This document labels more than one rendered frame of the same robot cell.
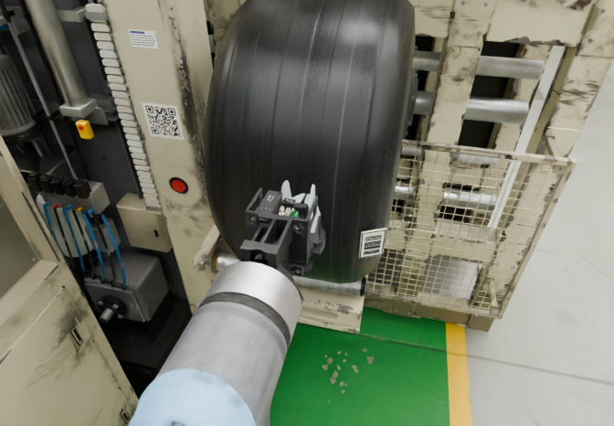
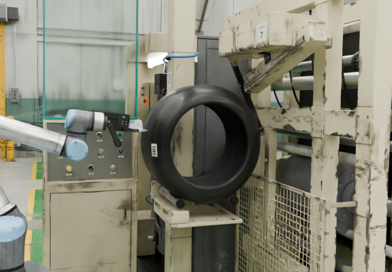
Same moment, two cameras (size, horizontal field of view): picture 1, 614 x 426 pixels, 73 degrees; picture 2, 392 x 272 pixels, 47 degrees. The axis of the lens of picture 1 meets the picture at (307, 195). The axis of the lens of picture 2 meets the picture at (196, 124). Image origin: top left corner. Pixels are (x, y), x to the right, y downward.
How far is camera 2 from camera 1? 203 cm
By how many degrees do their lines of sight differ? 64
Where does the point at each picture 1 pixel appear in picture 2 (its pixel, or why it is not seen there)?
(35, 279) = (125, 180)
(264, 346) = (87, 114)
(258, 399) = (78, 115)
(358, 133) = (158, 112)
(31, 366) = (105, 204)
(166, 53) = not seen: hidden behind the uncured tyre
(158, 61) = not seen: hidden behind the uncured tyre
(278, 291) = (99, 114)
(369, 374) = not seen: outside the picture
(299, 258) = (117, 124)
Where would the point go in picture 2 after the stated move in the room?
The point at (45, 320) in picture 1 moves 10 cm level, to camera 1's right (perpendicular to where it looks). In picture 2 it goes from (118, 194) to (124, 196)
